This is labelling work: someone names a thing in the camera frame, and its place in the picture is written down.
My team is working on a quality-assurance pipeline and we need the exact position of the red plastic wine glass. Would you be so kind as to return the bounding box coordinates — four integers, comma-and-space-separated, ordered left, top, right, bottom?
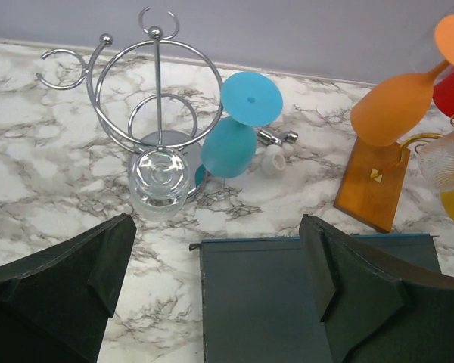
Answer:
433, 70, 454, 117

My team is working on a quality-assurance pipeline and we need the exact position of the blue plastic wine glass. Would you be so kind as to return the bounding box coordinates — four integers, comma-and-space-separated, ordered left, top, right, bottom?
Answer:
201, 72, 283, 178

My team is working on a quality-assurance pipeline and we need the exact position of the chrome wine glass rack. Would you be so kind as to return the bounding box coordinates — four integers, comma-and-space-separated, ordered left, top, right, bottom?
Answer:
36, 6, 223, 201

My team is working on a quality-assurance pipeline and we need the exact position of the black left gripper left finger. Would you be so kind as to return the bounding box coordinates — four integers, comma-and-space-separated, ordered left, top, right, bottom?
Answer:
0, 213, 136, 362

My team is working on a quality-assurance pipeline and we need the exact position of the orange plastic wine glass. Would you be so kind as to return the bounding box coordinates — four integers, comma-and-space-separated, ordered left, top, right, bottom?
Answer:
350, 14, 454, 147

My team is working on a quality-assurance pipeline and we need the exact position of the dark grey flat box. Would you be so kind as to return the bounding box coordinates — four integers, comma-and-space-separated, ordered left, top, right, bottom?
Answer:
189, 234, 454, 362

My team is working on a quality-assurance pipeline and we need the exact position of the gold wire wooden-base rack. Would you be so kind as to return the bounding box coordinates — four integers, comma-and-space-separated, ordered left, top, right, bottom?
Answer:
334, 115, 454, 233

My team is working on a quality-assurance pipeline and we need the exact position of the clear textured wine glass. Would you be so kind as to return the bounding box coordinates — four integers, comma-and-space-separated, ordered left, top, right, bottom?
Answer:
418, 131, 454, 191

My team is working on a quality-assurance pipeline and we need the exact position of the clear ribbed wine glass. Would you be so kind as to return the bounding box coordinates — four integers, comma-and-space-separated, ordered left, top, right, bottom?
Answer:
129, 147, 190, 222

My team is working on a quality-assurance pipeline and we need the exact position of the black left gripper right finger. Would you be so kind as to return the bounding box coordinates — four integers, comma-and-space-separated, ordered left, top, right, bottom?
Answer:
299, 215, 454, 362

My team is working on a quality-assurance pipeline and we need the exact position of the small chrome metal fitting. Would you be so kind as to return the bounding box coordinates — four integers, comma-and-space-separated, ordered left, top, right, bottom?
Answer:
257, 129, 299, 146

